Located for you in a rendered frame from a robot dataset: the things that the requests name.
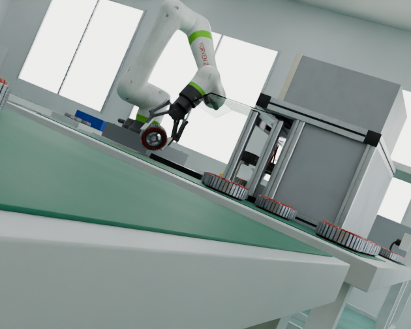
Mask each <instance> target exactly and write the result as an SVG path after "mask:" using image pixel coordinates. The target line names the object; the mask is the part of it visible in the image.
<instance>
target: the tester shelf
mask: <svg viewBox="0 0 411 329"><path fill-rule="evenodd" d="M256 105H257V107H259V108H260V109H261V110H263V111H265V112H268V113H270V114H274V115H276V116H277V117H278V118H279V119H281V120H284V121H285V122H286V123H285V125H286V126H287V127H288V128H289V129H291V126H292V124H293V122H294V120H295V119H298V120H300V121H304V122H305V123H308V124H310V125H313V126H315V127H319V128H321V129H324V130H327V131H330V132H333V133H335V134H339V135H341V136H344V137H347V138H350V139H352V140H355V141H358V142H361V143H364V144H366V145H367V144H368V145H371V146H374V147H376V148H377V150H378V152H379V154H380V156H381V158H382V160H383V162H384V164H385V166H386V168H387V170H388V172H389V174H390V176H391V178H393V176H394V173H395V171H396V169H395V167H394V164H393V161H392V160H391V157H390V154H389V151H388V149H387V147H386V144H385V142H384V139H383V137H382V134H380V133H376V132H374V131H370V130H368V129H364V128H362V127H358V126H356V125H353V124H351V123H347V122H345V121H341V120H339V119H335V118H333V117H329V116H327V115H324V114H321V113H318V112H315V111H312V110H309V109H306V108H303V107H301V106H298V105H295V104H292V103H289V102H286V101H282V100H280V99H277V98H275V97H271V96H269V95H265V94H263V93H260V95H259V97H258V100H257V101H256Z"/></svg>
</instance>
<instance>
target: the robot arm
mask: <svg viewBox="0 0 411 329"><path fill-rule="evenodd" d="M178 30H180V31H182V32H183V33H184V34H186V36H187V39H188V42H189V46H190V49H191V52H192V54H193V57H194V60H195V62H196V66H197V69H198V70H197V71H196V74H195V75H194V77H193V78H192V80H191V81H190V82H189V83H188V84H187V85H186V86H185V87H184V88H183V89H182V90H181V91H180V93H179V96H178V98H177V99H176V100H175V101H174V102H173V103H171V102H170V99H171V96H170V94H169V93H167V92H166V91H165V90H163V89H161V88H159V87H157V86H154V85H153V84H150V83H149V82H148V81H149V78H150V76H151V74H152V72H153V69H154V68H155V65H156V64H157V61H158V60H159V58H160V56H161V54H162V53H163V51H164V49H165V47H166V46H167V44H168V43H169V41H170V39H171V38H172V37H173V35H174V34H175V32H176V31H178ZM211 92H212V93H215V94H218V95H220V96H223V97H226V92H225V90H224V88H223V85H222V82H221V76H220V73H219V71H218V70H217V64H216V60H215V51H214V45H213V37H212V33H211V28H210V24H209V22H208V20H207V19H206V18H205V17H204V16H202V15H200V14H198V13H196V12H194V11H193V10H191V9H190V8H189V7H187V6H186V5H184V4H183V3H182V2H181V1H179V0H166V1H165V2H163V4H162V5H161V6H160V9H159V12H158V14H157V17H156V19H155V22H154V24H153V26H152V28H151V30H150V32H149V34H148V36H147V38H146V40H145V42H144V44H143V46H142V47H141V49H140V51H139V52H138V54H137V56H136V57H135V58H134V61H133V62H132V63H131V65H130V67H129V68H128V69H127V70H126V72H125V73H124V75H123V76H122V77H121V78H120V80H119V81H118V83H117V94H118V95H119V97H120V98H121V99H122V100H124V101H126V102H128V103H131V104H133V105H135V106H137V107H138V108H139V109H138V111H137V113H136V119H132V118H128V119H126V120H124V119H121V118H119V119H118V120H117V121H118V122H119V123H122V127H123V128H126V129H128V130H130V131H133V132H136V133H138V134H140V132H141V131H144V130H146V129H147V128H148V127H149V125H151V124H159V125H160V124H161V122H162V119H163V117H164V115H166V114H168V115H169V116H170V117H171V118H172V119H173V121H174V124H173V128H172V133H171V137H168V141H167V143H166V145H165V146H164V147H163V148H162V149H159V150H161V151H162V150H163V149H164V148H165V147H166V146H169V145H170V144H171V143H172V142H173V141H176V142H178V141H179V140H180V138H181V135H182V134H183V131H184V129H185V127H186V125H187V124H188V123H189V122H188V121H187V120H186V119H185V116H186V115H187V114H188V113H189V112H190V110H191V109H192V108H196V107H197V105H196V104H194V103H193V101H195V100H196V99H199V98H200V97H203V95H205V94H208V93H211ZM168 105H170V107H169V110H167V107H168ZM180 120H182V124H181V125H180V127H179V130H178V131H177V129H178V125H179V122H180Z"/></svg>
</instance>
